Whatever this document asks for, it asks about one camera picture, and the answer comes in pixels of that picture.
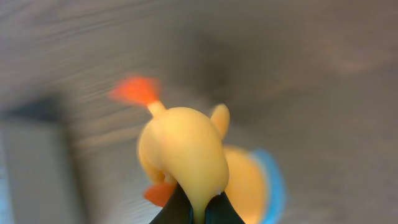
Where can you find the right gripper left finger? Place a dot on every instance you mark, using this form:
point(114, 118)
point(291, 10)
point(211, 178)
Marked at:
point(177, 210)

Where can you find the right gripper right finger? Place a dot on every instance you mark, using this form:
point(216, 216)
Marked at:
point(220, 211)

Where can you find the white cardboard box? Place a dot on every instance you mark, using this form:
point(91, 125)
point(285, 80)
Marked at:
point(41, 187)

